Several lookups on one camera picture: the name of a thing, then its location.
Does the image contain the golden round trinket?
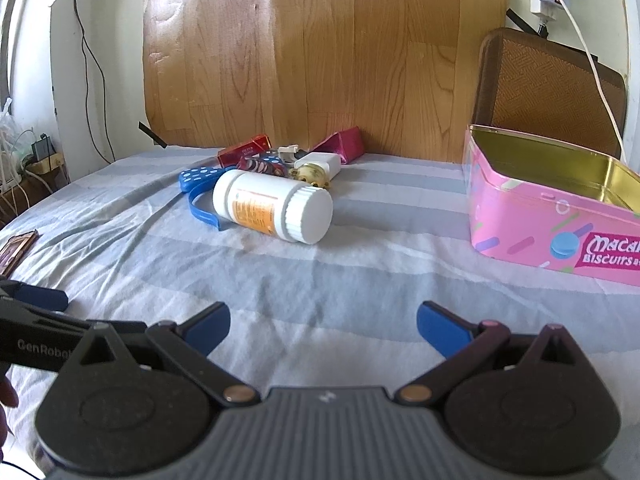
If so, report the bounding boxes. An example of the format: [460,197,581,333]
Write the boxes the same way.
[291,165,332,191]

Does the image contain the black wall cable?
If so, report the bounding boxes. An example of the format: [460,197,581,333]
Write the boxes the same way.
[70,0,113,163]

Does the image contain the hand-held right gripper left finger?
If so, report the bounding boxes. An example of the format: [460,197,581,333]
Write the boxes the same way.
[60,301,261,407]

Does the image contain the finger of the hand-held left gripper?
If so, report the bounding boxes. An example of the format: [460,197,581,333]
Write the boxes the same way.
[0,276,69,313]

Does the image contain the red cardboard box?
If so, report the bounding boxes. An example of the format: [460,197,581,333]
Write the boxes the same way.
[217,133,273,167]

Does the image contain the brown woven-pattern tray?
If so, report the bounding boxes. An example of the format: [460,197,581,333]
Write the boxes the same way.
[472,27,628,161]

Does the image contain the pink biscuit tin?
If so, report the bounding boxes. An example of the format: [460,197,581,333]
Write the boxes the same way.
[462,124,640,288]

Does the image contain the wood-pattern vinyl sheet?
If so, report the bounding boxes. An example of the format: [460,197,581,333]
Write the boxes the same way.
[142,0,511,163]

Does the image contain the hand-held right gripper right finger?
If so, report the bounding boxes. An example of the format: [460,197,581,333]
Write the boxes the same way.
[395,301,593,407]

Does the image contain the small wooden shelf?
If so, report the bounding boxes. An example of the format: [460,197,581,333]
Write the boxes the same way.
[20,152,66,182]

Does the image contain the white charger adapter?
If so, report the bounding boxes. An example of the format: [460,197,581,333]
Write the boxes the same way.
[294,152,342,179]

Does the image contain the person's left hand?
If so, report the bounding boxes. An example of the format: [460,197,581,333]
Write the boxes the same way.
[0,374,20,461]

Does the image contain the white pill bottle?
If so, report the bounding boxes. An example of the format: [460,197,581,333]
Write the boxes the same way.
[212,169,334,246]

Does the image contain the magenta pouch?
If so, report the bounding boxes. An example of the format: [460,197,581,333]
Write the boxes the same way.
[312,126,365,166]

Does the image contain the long white cable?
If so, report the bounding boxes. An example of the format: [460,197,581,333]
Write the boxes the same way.
[542,0,626,161]

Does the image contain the black tape strip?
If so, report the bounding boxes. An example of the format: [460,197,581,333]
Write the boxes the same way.
[138,121,168,149]
[505,7,532,34]

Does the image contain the blue polka-dot headband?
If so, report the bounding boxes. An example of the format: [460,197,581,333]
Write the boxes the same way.
[179,165,236,231]

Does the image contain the red patterned small object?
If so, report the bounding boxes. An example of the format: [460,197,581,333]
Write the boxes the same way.
[237,155,288,178]

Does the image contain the blue striped bed sheet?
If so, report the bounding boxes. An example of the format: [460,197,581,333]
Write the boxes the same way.
[0,145,640,480]

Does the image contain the tangle of white cables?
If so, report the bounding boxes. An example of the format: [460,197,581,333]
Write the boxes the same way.
[0,110,37,221]

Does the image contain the black charger block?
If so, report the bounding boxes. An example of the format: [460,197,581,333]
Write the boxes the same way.
[31,132,53,161]

